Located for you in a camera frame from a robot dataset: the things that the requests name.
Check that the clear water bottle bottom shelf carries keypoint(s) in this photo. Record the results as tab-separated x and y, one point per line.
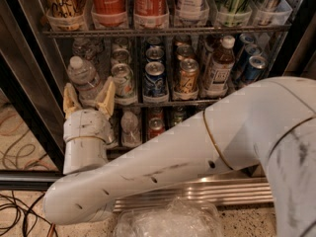
130	135

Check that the blue Pepsi middle can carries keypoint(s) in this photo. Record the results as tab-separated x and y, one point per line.
155	54

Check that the blue Pepsi front can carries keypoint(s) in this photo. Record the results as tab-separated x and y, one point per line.
154	80

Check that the clear front water bottle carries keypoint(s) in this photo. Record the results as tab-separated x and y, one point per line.
86	80

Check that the red Coca-Cola can left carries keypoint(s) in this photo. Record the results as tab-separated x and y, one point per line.
110	13

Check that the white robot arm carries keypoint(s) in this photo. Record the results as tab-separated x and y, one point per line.
271	123

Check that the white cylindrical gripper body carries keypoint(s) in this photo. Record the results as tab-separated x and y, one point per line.
86	123

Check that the orange lacroix can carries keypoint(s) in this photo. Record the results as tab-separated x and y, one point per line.
187	76
184	51

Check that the blue Red Bull middle can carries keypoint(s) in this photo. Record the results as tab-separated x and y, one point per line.
248	51

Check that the clear plastic bag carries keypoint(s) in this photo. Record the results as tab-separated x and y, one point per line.
179	218

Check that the orange LaCroix middle can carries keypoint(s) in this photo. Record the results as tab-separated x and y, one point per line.
184	51

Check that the green can bottom shelf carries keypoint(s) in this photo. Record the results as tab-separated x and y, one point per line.
178	115

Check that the red Coke can bottom shelf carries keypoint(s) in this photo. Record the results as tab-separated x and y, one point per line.
155	127

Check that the clear rear water bottle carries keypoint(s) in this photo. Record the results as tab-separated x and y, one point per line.
84	48

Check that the blue pepsi can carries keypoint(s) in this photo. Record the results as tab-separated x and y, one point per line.
155	54
154	80

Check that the yellow LaCroix can top shelf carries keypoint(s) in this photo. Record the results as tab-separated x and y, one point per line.
64	0

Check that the blue red bull can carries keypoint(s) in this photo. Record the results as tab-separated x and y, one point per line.
255	67
248	51

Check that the orange LaCroix front can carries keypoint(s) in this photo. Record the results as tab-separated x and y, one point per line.
187	76

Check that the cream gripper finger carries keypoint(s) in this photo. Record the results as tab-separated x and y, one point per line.
105	101
70	100

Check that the green white middle can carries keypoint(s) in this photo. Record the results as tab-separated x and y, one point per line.
120	55

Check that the glass fridge door left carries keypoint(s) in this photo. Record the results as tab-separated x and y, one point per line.
27	158

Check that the amber tea bottle white cap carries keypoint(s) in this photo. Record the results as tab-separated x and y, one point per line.
221	63

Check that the blue Red Bull front can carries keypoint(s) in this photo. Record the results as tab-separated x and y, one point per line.
255	67

